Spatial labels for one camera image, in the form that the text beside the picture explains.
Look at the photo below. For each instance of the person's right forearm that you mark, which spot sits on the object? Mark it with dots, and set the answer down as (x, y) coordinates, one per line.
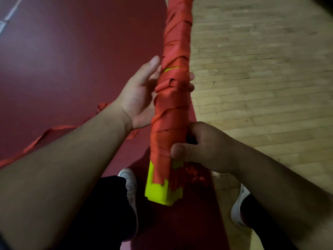
(286, 195)

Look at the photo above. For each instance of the black trouser leg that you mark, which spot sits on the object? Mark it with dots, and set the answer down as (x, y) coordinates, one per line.
(104, 216)
(262, 226)

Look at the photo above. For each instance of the white left shoe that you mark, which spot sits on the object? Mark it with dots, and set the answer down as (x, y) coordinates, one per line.
(128, 179)

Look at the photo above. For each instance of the white right shoe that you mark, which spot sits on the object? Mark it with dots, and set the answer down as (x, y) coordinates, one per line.
(238, 210)

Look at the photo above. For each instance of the person's left hand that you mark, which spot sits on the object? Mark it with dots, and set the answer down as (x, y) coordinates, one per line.
(138, 101)

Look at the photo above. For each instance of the person's left forearm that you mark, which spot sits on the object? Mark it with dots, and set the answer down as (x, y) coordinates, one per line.
(57, 179)

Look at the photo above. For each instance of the black left trouser leg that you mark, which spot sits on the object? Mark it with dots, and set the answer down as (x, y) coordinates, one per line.
(104, 216)

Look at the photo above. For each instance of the person's right hand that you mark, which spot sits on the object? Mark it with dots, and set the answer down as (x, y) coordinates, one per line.
(216, 151)

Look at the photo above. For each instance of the black right trouser leg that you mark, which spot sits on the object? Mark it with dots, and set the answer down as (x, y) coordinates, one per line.
(262, 226)

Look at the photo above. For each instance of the dark left sleeve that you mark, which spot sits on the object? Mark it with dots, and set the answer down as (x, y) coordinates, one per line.
(3, 244)

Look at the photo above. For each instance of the white shoe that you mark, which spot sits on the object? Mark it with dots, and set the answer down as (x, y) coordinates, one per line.
(238, 210)
(128, 179)

